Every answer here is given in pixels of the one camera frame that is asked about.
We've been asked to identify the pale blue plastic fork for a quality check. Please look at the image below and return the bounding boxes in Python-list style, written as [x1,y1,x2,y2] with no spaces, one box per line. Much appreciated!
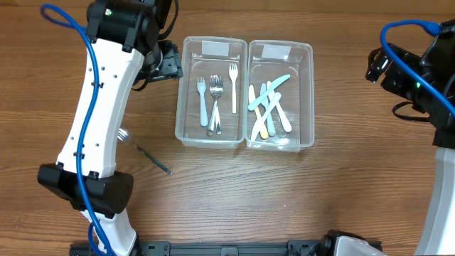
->
[197,77,208,127]

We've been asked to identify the steel fork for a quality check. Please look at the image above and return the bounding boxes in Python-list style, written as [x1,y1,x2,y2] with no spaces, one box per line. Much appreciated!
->
[209,74,224,135]
[117,128,173,175]
[206,75,224,137]

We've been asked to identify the white plastic fork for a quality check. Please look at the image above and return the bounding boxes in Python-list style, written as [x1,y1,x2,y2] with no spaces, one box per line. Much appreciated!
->
[228,63,238,114]

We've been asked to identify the teal plastic knife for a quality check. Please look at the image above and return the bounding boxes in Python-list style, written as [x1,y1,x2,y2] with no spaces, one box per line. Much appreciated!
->
[248,74,291,111]

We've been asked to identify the light blue plastic knife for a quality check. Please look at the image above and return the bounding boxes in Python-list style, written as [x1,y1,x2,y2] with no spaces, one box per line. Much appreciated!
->
[251,92,282,142]

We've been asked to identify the white plastic knife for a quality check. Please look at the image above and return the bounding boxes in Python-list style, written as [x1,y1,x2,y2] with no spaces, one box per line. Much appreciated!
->
[267,81,292,133]

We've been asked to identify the yellow plastic knife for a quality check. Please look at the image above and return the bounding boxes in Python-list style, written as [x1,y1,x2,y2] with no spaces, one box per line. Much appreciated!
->
[248,85,269,139]

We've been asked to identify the pale grey-blue plastic knife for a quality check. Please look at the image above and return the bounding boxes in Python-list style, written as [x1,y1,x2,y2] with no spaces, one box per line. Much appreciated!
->
[260,83,276,137]

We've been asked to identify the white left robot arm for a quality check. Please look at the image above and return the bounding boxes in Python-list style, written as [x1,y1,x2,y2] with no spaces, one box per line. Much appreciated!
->
[37,1,183,255]

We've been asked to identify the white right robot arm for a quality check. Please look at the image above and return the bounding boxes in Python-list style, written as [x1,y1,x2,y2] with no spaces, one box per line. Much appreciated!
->
[365,19,454,255]

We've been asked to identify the clear left plastic container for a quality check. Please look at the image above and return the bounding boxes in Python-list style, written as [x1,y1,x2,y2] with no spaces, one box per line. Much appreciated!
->
[175,36,248,149]

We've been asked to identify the clear plastic container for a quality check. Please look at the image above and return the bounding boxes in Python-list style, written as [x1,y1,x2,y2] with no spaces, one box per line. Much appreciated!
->
[175,36,248,149]
[245,40,314,152]

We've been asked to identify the clear right plastic container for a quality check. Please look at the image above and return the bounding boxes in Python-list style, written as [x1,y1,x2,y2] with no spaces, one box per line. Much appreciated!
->
[245,40,314,152]

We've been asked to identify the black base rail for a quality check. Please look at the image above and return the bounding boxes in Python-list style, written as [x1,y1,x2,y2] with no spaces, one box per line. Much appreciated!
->
[69,230,383,256]

